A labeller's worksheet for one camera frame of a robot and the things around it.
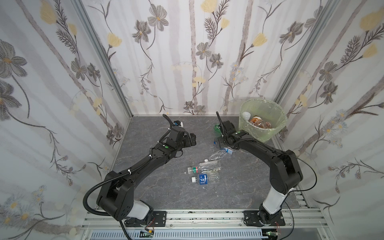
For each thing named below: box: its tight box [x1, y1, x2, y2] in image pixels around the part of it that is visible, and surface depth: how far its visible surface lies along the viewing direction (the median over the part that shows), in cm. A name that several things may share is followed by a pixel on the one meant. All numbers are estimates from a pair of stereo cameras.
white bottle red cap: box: [242, 111, 251, 121], surface depth 97 cm
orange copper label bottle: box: [250, 115, 263, 126], surface depth 100 cm
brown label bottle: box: [262, 120, 272, 129], surface depth 97 cm
